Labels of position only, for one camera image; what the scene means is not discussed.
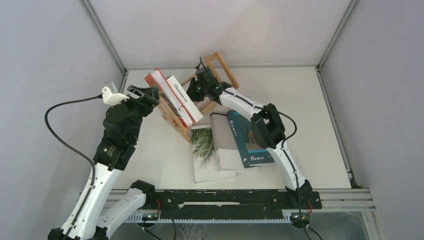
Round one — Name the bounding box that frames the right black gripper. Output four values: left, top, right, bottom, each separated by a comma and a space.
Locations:
182, 77, 208, 103

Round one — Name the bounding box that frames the wooden book rack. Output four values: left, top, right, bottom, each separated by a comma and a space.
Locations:
157, 51, 240, 143

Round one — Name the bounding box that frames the coffee cover white book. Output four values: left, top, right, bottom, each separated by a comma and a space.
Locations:
166, 75, 203, 123

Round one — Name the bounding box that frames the palm leaf white book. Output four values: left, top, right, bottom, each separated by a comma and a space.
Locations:
191, 124, 236, 184

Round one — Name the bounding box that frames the grey white notebook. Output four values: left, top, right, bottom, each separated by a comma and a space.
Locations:
210, 112, 246, 172

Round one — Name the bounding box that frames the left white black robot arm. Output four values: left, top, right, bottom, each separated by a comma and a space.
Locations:
48, 83, 160, 240

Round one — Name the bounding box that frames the aluminium frame rail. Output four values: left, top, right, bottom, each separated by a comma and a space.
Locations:
123, 189, 375, 224

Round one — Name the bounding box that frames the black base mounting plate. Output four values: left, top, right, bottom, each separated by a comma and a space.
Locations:
142, 189, 322, 221

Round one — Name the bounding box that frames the right black camera cable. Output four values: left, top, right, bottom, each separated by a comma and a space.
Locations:
197, 56, 312, 240

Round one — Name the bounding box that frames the black camera cable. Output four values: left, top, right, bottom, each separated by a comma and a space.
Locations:
197, 56, 312, 240
44, 95, 104, 240

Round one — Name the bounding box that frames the teal Humor book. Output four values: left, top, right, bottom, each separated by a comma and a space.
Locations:
226, 110, 275, 169

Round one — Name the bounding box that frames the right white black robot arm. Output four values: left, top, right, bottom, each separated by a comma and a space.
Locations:
187, 66, 313, 208

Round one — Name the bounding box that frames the orange cover book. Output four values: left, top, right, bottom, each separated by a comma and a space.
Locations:
144, 68, 193, 127

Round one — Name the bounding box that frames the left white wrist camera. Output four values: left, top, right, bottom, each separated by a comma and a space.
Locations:
101, 82, 129, 106

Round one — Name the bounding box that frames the left black camera cable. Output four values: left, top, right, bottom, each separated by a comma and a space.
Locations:
44, 95, 104, 240

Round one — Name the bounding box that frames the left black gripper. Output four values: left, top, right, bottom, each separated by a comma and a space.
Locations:
115, 85, 160, 143

